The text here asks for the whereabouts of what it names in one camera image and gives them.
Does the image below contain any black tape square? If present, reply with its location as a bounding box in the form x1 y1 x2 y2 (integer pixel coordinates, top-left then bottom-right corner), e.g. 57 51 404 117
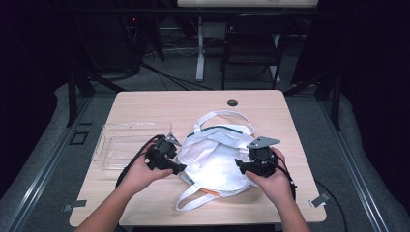
68 129 90 146

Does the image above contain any left hand-held gripper cable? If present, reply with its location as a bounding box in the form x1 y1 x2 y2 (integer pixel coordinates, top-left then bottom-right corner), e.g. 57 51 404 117
115 134 166 189

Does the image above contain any grey corner bracket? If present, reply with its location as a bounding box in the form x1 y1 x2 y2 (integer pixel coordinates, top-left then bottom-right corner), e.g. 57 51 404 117
62 199 88 213
308 192 331 209

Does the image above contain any white floor cable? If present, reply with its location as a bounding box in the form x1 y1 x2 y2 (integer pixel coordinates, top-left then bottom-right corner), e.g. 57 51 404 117
162 38 220 59

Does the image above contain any person's right hand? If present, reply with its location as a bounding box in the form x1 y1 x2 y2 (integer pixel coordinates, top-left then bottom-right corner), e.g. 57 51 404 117
246 147 296 205

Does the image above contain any black equipment case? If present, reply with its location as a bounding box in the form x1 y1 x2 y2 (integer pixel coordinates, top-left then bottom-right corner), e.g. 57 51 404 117
72 14 143 73

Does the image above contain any white desk leg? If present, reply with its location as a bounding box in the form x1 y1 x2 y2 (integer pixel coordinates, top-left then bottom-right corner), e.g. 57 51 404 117
194 15 207 83

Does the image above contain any white teal orange tote bag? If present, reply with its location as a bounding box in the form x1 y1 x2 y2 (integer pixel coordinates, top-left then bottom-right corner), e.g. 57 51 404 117
173 109 269 213

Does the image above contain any thin black floor cable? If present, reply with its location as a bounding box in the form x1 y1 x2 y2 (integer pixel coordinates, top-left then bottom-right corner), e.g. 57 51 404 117
314 181 348 232

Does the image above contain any black metal stand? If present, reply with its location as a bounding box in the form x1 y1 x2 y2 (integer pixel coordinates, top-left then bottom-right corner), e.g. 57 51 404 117
282 69 343 131
65 68 128 129

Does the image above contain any hand-held gripper cable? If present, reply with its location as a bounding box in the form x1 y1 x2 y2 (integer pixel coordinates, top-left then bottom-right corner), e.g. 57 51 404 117
115 134 166 189
252 153 298 202

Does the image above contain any person's left hand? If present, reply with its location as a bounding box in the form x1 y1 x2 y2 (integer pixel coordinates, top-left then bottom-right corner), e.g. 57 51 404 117
124 143 174 194

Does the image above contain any clear plastic tray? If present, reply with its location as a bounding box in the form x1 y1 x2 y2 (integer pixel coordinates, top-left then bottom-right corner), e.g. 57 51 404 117
91 121 173 171

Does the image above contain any aluminium rail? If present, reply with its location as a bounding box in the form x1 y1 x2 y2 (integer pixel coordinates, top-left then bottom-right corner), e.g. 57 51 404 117
316 99 392 232
0 96 95 232

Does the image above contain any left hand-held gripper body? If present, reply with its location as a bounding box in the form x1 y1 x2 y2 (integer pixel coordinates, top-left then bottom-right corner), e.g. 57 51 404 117
144 132 183 172

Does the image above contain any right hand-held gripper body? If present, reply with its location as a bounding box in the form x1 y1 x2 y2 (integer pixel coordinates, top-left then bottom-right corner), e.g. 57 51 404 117
247 135 281 178

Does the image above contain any right hand-held gripper cable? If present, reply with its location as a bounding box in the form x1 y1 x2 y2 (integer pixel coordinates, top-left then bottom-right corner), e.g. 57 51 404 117
252 153 298 202

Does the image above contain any black folding chair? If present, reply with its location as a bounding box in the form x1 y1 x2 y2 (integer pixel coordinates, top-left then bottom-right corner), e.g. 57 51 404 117
220 13 296 91

